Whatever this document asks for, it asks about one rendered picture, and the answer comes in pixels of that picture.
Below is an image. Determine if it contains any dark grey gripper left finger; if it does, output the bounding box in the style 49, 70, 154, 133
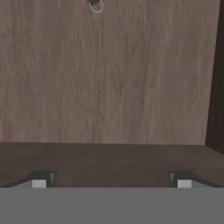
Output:
0, 170, 58, 189

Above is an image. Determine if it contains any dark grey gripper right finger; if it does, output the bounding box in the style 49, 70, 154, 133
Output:
168, 170, 224, 189

